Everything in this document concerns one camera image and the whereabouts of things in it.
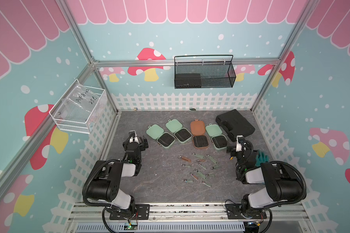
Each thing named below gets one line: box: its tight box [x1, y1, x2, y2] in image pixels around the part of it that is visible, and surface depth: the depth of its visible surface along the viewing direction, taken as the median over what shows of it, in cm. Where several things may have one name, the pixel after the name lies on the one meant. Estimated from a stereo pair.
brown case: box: [190, 118, 210, 150], surface depth 105 cm
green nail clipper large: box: [206, 154, 218, 165], surface depth 96 cm
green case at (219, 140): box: [205, 122, 228, 150], surface depth 105 cm
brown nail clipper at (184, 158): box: [177, 155, 192, 163], surface depth 96 cm
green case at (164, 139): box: [145, 124, 176, 149], surface depth 105 cm
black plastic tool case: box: [215, 109, 256, 143], surface depth 108 cm
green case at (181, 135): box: [165, 118, 193, 145], surface depth 108 cm
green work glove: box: [255, 150, 270, 167], surface depth 94 cm
